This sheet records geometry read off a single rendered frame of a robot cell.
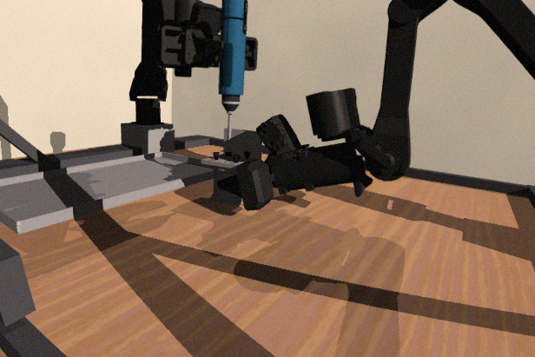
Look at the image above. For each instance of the dark grey cylinder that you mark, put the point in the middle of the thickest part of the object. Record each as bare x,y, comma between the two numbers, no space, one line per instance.
221,196

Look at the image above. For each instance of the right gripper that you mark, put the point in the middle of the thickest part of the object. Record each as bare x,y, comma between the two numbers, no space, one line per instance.
254,181

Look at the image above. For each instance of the dark blue screwdriver barrel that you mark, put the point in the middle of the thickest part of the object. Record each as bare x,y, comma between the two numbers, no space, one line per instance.
232,57

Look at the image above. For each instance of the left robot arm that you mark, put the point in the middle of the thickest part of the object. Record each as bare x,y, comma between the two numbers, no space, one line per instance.
151,77

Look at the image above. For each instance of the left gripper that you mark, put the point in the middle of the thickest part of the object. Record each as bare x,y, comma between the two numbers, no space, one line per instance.
198,49

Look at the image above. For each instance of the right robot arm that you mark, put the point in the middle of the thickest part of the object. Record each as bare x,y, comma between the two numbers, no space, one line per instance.
334,114

